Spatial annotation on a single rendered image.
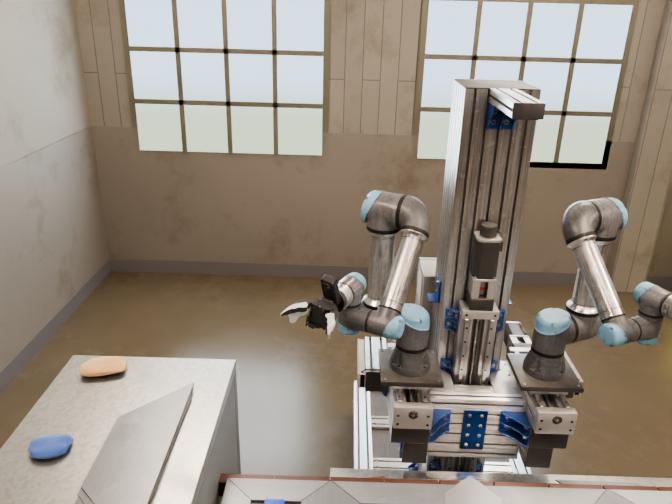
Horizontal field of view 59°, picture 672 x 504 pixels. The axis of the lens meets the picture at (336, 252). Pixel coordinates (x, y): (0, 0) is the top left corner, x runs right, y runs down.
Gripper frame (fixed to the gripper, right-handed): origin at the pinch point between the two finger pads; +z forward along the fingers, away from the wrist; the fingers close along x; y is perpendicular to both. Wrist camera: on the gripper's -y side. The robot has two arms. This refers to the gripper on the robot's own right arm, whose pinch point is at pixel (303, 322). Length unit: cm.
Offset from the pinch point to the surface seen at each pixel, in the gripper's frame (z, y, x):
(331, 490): -5, 59, -16
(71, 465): 41, 47, 46
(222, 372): -17, 46, 37
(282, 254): -288, 150, 170
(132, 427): 22, 44, 41
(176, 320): -179, 174, 194
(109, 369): 4, 48, 70
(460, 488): -25, 54, -51
